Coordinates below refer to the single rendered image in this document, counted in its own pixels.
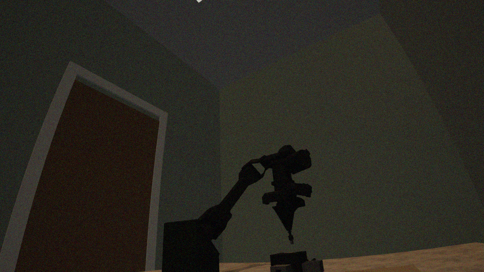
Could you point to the flat tan rectangular board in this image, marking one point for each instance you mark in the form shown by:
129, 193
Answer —
409, 268

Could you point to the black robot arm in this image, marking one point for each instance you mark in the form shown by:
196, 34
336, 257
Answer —
284, 163

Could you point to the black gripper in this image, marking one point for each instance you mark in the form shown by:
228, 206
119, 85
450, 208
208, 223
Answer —
286, 204

